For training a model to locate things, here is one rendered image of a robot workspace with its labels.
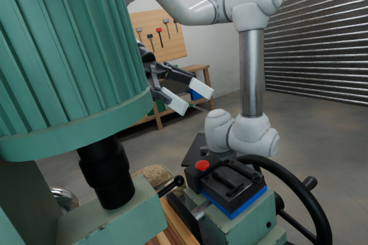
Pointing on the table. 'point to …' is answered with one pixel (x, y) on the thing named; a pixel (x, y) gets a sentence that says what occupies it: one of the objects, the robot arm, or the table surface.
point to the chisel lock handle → (172, 185)
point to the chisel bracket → (115, 220)
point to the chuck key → (228, 183)
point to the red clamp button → (202, 165)
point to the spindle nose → (107, 171)
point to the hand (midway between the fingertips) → (196, 99)
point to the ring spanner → (243, 171)
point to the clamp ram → (191, 218)
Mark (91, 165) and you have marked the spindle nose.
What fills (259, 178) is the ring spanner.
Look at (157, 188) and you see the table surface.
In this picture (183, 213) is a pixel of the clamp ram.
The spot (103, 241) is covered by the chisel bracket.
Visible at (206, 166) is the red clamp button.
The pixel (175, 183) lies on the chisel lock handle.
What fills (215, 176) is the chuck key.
